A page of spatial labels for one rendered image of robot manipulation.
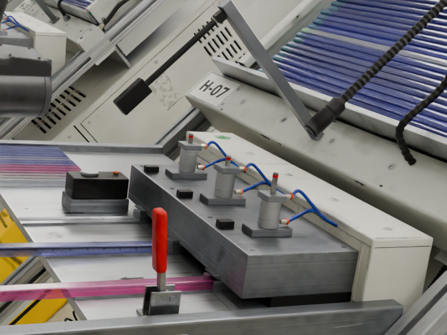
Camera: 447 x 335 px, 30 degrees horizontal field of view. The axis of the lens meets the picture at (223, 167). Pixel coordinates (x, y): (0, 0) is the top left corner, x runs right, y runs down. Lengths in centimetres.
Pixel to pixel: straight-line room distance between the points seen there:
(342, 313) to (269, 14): 356
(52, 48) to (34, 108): 132
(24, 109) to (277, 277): 31
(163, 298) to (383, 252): 24
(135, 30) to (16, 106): 137
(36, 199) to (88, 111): 111
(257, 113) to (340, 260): 47
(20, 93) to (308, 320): 36
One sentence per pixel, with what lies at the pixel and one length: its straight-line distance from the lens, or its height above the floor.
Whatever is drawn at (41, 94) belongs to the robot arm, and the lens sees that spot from 87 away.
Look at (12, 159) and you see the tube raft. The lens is 128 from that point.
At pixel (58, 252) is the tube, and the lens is 93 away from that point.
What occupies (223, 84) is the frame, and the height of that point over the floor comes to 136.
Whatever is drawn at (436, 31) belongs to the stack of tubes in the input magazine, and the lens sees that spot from 117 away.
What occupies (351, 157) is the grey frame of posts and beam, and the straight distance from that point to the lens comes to 109.
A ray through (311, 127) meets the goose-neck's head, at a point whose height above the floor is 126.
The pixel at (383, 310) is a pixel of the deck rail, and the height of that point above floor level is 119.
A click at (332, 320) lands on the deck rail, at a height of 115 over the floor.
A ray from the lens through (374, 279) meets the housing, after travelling 89.
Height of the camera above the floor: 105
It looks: 9 degrees up
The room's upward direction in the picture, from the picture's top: 46 degrees clockwise
